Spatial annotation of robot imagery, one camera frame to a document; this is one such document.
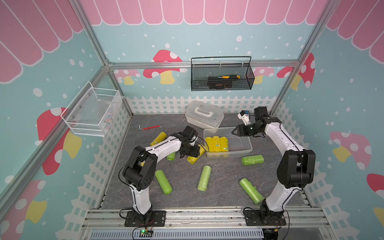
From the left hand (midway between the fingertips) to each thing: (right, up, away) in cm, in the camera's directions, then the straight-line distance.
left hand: (194, 155), depth 92 cm
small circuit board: (-24, -35, -19) cm, 46 cm away
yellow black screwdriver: (+22, +48, -1) cm, 53 cm away
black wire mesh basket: (+16, +51, +2) cm, 54 cm away
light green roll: (+6, -12, -7) cm, 15 cm away
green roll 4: (+32, -18, -11) cm, 38 cm away
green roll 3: (-17, -14, -7) cm, 23 cm away
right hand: (+25, +14, -2) cm, 29 cm away
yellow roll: (-1, -3, -1) cm, 3 cm away
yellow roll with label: (+10, +8, +8) cm, 15 cm away
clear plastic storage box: (+30, +4, +10) cm, 32 cm away
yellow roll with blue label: (+20, +6, +7) cm, 22 cm away
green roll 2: (+36, -3, -1) cm, 36 cm away
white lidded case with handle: (+7, +26, +13) cm, 30 cm away
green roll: (-14, -1, +1) cm, 14 cm away
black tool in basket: (+13, +44, -3) cm, 46 cm away
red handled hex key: (-34, +17, +20) cm, 43 cm away
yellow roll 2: (+15, +6, +5) cm, 17 cm away
